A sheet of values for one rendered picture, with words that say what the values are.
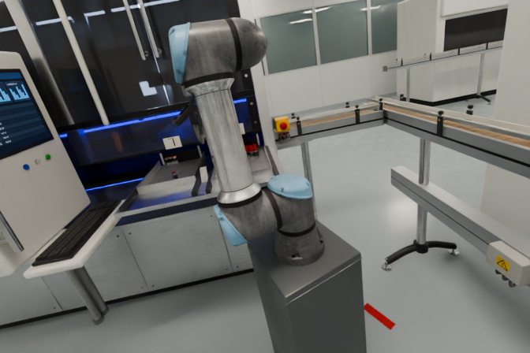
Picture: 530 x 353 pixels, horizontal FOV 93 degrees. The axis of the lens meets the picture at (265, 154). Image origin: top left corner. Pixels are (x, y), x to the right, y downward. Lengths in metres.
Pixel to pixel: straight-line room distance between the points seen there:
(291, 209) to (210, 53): 0.41
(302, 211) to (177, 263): 1.24
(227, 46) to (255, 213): 0.39
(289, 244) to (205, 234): 0.97
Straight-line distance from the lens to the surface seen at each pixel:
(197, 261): 1.77
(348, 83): 6.47
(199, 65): 0.57
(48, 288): 2.17
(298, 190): 0.64
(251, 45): 0.60
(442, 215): 1.54
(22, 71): 1.51
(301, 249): 0.73
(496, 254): 1.31
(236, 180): 0.60
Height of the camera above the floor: 1.32
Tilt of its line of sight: 20 degrees down
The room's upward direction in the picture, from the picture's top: 11 degrees counter-clockwise
